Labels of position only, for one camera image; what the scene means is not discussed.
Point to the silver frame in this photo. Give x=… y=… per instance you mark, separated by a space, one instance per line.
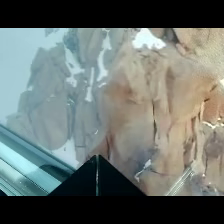
x=23 y=170

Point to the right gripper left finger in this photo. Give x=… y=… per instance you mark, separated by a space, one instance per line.
x=81 y=181

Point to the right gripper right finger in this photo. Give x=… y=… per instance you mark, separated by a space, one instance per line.
x=116 y=181

